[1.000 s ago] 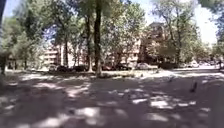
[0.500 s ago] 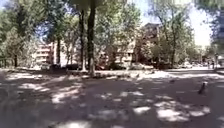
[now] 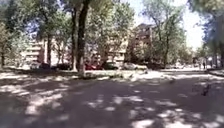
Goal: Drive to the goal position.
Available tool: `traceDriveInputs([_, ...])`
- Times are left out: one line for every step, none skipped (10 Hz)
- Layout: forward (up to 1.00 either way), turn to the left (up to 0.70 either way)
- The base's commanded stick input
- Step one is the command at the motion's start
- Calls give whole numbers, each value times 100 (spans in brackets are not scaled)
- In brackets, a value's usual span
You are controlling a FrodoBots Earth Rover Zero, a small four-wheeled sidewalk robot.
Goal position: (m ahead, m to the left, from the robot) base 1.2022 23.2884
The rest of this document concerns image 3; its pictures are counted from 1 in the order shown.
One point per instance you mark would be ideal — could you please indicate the reddish apartment building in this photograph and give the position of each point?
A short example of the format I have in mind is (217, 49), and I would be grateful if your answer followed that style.
(33, 51)

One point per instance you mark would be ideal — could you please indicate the row of trees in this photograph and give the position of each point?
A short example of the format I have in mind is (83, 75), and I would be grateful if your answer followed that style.
(81, 40)

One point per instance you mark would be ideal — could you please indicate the row of parked cars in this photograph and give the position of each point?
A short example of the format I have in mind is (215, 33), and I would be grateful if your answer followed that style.
(108, 65)

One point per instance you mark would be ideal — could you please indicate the grass strip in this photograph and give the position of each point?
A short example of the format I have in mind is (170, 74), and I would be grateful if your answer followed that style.
(110, 74)

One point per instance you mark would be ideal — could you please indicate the grey asphalt path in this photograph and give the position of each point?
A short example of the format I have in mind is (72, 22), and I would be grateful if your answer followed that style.
(110, 103)

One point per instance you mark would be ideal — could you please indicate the group of people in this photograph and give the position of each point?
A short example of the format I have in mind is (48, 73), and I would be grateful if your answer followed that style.
(204, 63)

